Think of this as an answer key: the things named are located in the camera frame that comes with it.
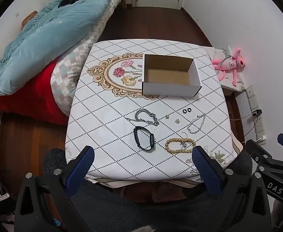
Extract person's dark fleece pants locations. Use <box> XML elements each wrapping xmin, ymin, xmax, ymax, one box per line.
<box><xmin>43</xmin><ymin>148</ymin><xmax>253</xmax><ymax>232</ymax></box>

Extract silver chain bracelet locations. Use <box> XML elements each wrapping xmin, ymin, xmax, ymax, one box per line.
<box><xmin>125</xmin><ymin>109</ymin><xmax>160</xmax><ymax>126</ymax></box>

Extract light blue duvet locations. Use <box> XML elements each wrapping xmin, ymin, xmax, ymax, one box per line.
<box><xmin>0</xmin><ymin>0</ymin><xmax>133</xmax><ymax>96</ymax></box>

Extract brown wooden headboard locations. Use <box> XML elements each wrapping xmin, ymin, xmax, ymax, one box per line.
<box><xmin>21</xmin><ymin>11</ymin><xmax>39</xmax><ymax>29</ymax></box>

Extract pink plush toy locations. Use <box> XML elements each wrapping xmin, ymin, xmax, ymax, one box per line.
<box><xmin>212</xmin><ymin>48</ymin><xmax>247</xmax><ymax>87</ymax></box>

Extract red blanket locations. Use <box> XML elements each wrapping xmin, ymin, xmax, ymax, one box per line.
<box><xmin>0</xmin><ymin>59</ymin><xmax>70</xmax><ymax>125</ymax></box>

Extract thin silver necklace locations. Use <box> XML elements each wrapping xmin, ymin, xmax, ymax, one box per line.
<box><xmin>187</xmin><ymin>113</ymin><xmax>206</xmax><ymax>134</ymax></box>

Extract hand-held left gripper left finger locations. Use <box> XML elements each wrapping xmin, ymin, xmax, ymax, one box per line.
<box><xmin>14</xmin><ymin>146</ymin><xmax>95</xmax><ymax>232</ymax></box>

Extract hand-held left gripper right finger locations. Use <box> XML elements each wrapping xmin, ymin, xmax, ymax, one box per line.
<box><xmin>192</xmin><ymin>146</ymin><xmax>271</xmax><ymax>232</ymax></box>

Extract checkered quilt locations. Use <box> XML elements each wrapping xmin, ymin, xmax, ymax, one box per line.
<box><xmin>51</xmin><ymin>0</ymin><xmax>123</xmax><ymax>117</ymax></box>

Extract white cardboard box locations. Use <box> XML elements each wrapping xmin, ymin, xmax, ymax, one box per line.
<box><xmin>141</xmin><ymin>54</ymin><xmax>202</xmax><ymax>99</ymax></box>

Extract black wristband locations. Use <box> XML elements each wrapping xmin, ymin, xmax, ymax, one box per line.
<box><xmin>133</xmin><ymin>126</ymin><xmax>156</xmax><ymax>152</ymax></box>

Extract wooden bead bracelet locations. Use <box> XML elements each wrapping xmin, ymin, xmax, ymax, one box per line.
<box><xmin>165</xmin><ymin>138</ymin><xmax>196</xmax><ymax>154</ymax></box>

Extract diamond patterned floral tablecloth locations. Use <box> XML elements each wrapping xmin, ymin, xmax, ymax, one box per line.
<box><xmin>65</xmin><ymin>39</ymin><xmax>239</xmax><ymax>183</ymax></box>

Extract white wall socket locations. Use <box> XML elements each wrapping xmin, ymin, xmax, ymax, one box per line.
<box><xmin>254</xmin><ymin>117</ymin><xmax>266</xmax><ymax>134</ymax></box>
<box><xmin>245</xmin><ymin>84</ymin><xmax>256</xmax><ymax>111</ymax></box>

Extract thin silver pendant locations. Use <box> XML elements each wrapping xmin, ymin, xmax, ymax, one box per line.
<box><xmin>180</xmin><ymin>132</ymin><xmax>189</xmax><ymax>150</ymax></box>

